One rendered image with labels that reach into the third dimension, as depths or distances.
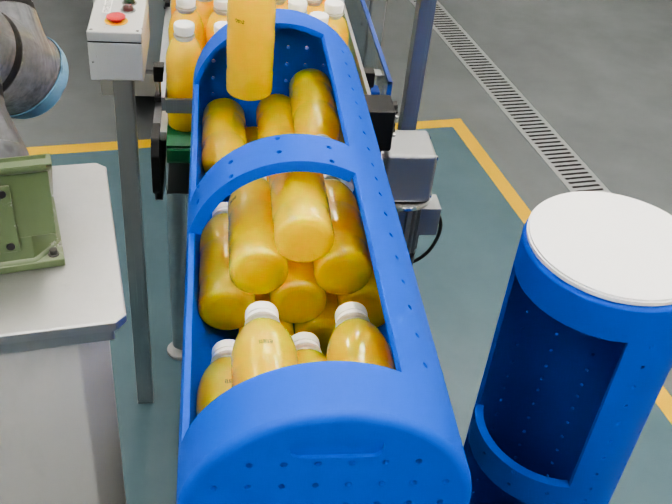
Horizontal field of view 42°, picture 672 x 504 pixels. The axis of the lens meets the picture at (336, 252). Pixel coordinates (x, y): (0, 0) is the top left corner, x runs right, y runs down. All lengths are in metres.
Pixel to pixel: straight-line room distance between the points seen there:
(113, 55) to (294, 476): 1.09
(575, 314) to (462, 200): 2.01
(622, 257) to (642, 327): 0.11
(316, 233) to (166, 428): 1.39
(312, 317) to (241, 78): 0.42
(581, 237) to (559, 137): 2.47
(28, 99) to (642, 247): 0.90
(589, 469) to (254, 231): 0.75
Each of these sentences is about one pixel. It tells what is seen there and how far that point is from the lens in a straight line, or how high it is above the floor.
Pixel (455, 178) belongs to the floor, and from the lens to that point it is 3.41.
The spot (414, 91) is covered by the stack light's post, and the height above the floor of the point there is 0.86.
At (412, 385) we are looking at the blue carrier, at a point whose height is 1.21.
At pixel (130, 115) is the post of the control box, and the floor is 0.88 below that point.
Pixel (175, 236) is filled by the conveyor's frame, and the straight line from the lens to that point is 2.26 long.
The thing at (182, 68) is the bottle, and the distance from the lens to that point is 1.70.
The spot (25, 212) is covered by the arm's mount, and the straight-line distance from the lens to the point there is 1.00.
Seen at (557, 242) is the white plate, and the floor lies 1.04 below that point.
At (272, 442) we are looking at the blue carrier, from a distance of 0.78.
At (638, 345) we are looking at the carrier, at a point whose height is 0.95.
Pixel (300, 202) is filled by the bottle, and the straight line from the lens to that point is 1.05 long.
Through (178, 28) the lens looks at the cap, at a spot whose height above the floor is 1.11.
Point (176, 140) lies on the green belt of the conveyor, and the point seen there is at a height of 0.89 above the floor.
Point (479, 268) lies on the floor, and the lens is 2.97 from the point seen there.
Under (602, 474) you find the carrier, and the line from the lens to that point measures 1.58.
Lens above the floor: 1.80
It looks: 38 degrees down
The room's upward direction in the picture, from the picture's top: 6 degrees clockwise
